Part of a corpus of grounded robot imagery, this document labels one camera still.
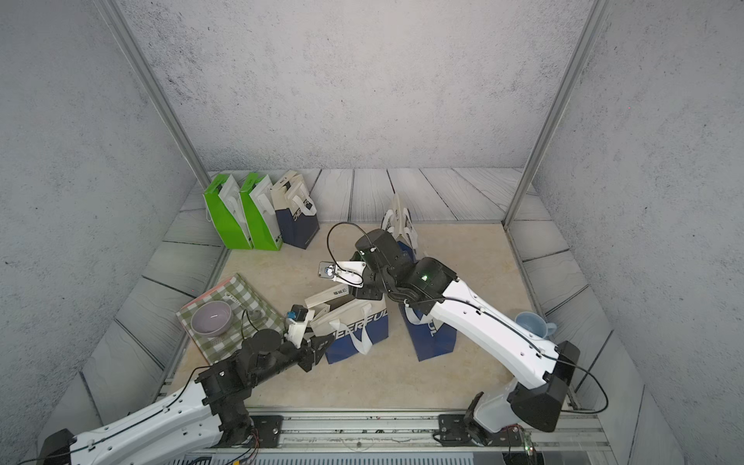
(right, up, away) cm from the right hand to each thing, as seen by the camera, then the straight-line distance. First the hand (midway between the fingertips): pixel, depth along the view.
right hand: (355, 265), depth 68 cm
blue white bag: (+19, -18, +6) cm, 27 cm away
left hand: (-6, -19, +6) cm, 21 cm away
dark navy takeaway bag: (-24, +17, +33) cm, 44 cm away
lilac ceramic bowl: (-47, -18, +23) cm, 56 cm away
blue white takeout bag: (-1, -15, +6) cm, 16 cm away
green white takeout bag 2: (-35, +15, +31) cm, 49 cm away
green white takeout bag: (-46, +18, +30) cm, 58 cm away
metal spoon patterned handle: (-35, -17, +26) cm, 47 cm away
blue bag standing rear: (+11, +11, +23) cm, 28 cm away
